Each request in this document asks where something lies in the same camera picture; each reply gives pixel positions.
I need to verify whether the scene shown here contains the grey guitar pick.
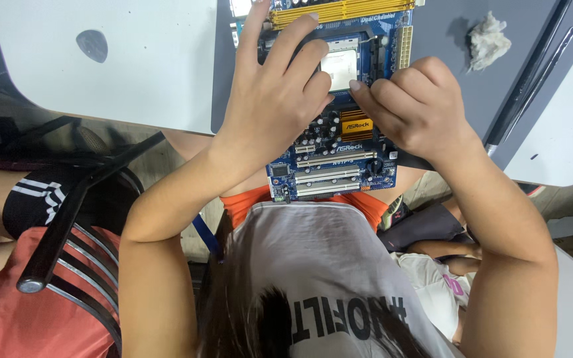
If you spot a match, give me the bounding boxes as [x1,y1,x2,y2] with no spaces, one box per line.
[76,30,109,64]

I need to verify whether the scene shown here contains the grey desk mat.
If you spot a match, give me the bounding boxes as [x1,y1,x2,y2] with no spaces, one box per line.
[211,0,573,172]

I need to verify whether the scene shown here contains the silver processor chip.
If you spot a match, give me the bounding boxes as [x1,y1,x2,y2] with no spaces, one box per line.
[320,37,360,93]

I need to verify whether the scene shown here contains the person's left hand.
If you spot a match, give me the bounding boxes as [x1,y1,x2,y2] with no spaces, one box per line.
[211,0,336,168]

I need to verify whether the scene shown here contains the person's orange shorts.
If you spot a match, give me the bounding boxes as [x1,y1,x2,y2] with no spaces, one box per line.
[219,185,390,232]

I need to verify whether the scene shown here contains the blue strap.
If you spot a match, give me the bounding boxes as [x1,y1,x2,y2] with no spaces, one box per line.
[191,214,223,260]

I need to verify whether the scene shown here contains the person's right hand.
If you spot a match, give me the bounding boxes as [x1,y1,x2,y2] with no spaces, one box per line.
[349,56,484,166]

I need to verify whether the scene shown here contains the crumpled white tissue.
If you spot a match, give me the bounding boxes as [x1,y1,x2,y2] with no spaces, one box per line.
[467,11,512,73]

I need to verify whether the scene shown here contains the long black rod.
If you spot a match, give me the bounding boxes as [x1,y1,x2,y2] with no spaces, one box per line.
[484,0,573,156]

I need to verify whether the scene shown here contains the black metal chair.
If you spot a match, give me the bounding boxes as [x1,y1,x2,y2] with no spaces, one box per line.
[15,117,168,351]

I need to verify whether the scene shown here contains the person's white printed shirt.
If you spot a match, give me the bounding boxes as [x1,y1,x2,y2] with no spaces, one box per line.
[227,201,462,358]

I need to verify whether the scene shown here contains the blue computer motherboard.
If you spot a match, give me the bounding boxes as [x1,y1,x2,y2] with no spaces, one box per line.
[257,0,416,204]

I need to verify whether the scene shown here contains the small circuit board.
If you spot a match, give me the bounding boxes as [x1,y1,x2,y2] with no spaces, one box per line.
[229,0,253,49]

